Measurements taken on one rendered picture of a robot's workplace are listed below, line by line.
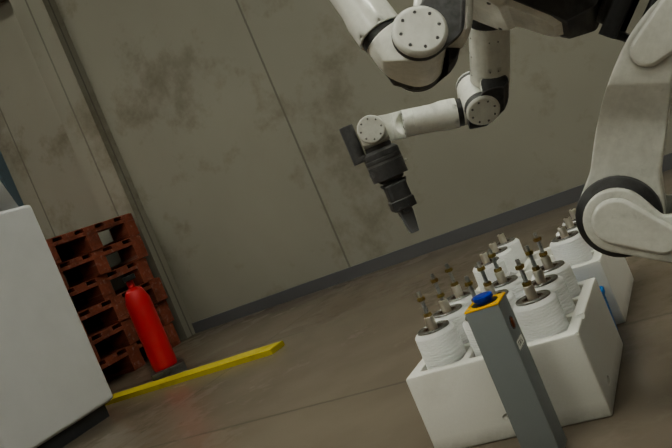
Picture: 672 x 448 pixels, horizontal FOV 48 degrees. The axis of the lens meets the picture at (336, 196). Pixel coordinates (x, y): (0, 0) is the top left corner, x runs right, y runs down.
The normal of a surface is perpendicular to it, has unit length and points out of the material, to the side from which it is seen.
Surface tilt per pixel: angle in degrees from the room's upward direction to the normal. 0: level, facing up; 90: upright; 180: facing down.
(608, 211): 90
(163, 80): 90
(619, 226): 90
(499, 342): 90
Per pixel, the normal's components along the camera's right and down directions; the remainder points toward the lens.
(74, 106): -0.43, 0.20
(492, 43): 0.07, 0.60
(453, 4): -0.07, -0.28
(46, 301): 0.83, -0.34
